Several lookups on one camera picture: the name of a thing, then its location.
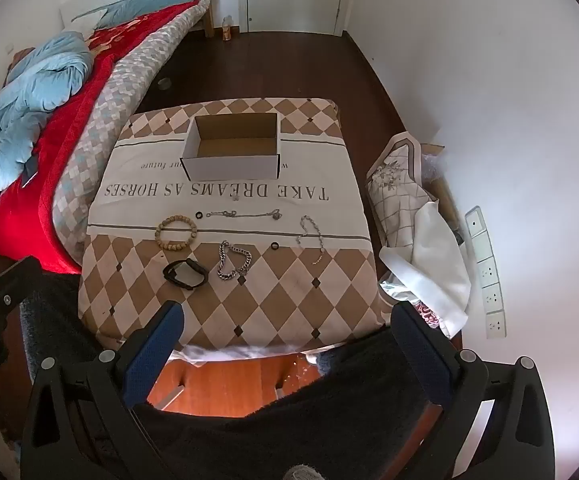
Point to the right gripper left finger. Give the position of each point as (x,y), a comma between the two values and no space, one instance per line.
(81,422)

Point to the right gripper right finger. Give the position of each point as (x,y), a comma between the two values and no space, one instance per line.
(517,442)

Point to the black smart watch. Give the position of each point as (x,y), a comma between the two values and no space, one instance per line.
(187,274)

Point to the red blanket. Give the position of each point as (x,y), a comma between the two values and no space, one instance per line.
(26,226)

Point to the white power strip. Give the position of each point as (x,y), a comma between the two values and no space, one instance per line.
(487,274)

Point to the black fuzzy chair cover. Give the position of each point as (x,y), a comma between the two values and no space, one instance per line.
(351,423)

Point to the light blue duvet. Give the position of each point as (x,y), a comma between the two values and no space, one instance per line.
(42,81)

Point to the grey checkered quilt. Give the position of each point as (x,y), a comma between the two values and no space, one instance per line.
(121,95)

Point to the white cardboard box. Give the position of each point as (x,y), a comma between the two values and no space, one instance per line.
(233,147)

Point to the round object on floor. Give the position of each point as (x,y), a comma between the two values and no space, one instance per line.
(164,84)

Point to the checkered beige table cloth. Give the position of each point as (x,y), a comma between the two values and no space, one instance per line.
(290,261)

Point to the teal pillow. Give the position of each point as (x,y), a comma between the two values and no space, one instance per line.
(124,11)

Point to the bottle on floor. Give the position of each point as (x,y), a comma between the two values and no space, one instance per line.
(227,28)

